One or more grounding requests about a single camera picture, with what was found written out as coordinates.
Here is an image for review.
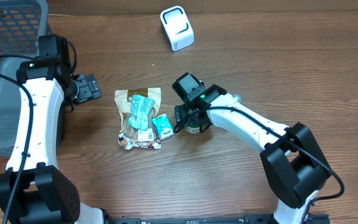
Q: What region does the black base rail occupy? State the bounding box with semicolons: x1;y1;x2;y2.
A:
101;213;331;224

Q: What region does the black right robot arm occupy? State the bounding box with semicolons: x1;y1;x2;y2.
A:
172;83;331;223

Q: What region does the green lid white jar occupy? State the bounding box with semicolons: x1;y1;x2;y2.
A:
185;125;200;134

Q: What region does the grey plastic mesh basket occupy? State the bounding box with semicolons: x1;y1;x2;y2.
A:
0;0;52;156

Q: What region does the clear bottle yellow liquid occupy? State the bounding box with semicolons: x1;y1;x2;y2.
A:
233;94;242;103

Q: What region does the green white tissue pack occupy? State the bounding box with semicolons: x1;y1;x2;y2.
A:
152;113;175;140

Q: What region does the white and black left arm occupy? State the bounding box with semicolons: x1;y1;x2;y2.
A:
0;54;109;223

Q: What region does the white barcode scanner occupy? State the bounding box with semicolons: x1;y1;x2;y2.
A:
160;6;195;52

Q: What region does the brown patterned snack packet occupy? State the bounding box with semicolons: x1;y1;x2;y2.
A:
118;128;161;150

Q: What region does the teal white snack packet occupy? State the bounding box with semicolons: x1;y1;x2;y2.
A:
129;95;155;131

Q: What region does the beige brown paper pouch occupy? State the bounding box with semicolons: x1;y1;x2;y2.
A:
114;87;162;138

